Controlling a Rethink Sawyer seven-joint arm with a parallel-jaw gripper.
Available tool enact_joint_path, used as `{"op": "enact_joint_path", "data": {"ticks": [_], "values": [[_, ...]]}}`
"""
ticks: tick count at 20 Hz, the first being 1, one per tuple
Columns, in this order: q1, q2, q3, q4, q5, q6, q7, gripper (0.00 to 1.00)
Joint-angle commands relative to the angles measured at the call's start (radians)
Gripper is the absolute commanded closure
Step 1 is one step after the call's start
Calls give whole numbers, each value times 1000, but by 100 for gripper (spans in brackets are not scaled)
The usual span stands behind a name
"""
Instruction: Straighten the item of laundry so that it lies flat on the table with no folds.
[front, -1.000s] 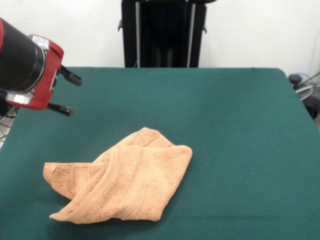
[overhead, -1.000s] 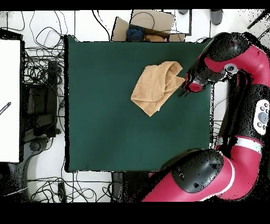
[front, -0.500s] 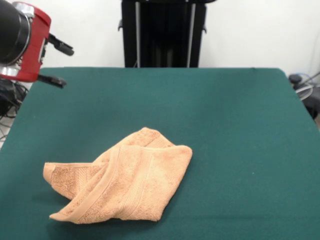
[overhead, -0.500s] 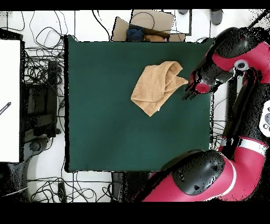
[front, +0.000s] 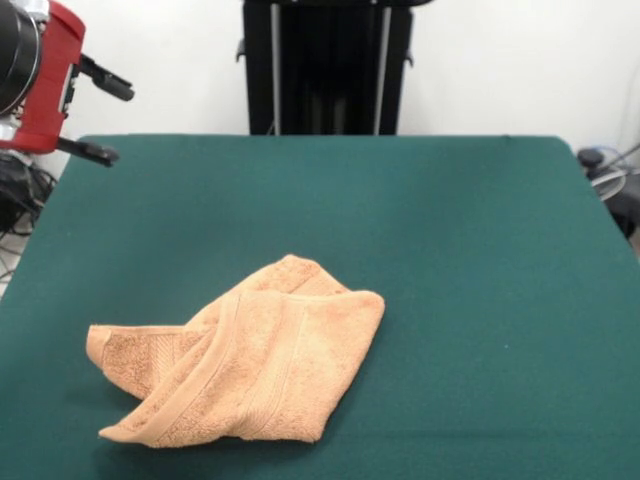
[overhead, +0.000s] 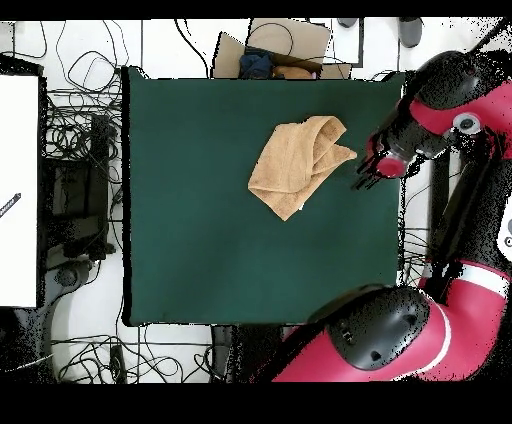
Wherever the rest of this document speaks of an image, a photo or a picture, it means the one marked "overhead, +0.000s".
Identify tan terry towel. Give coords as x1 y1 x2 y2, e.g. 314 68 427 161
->
247 114 358 222

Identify orange garment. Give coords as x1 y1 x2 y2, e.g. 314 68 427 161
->
272 64 315 80

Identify brown cardboard box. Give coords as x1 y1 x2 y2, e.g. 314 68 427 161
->
211 17 353 80

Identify dark blue garment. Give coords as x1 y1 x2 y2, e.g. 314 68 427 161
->
238 46 275 80

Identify dark green table cloth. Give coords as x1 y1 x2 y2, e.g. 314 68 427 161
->
121 65 409 328

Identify black tripod leg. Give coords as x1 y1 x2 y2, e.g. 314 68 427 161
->
475 17 512 51

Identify black equipment stand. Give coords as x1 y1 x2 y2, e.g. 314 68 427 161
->
41 113 117 261

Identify black power strip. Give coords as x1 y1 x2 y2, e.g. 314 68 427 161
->
108 344 128 383

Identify black marker pen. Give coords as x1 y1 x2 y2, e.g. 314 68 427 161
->
0 192 22 219

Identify black cable over cardboard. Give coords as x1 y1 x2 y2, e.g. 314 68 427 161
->
245 21 295 55

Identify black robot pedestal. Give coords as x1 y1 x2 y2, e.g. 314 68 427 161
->
210 324 281 381

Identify black cable tangle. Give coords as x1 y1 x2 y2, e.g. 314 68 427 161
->
41 89 123 161

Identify looped black cable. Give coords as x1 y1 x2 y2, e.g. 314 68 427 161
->
55 19 131 93

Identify white board with black frame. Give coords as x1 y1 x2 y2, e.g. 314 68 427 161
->
0 53 47 309

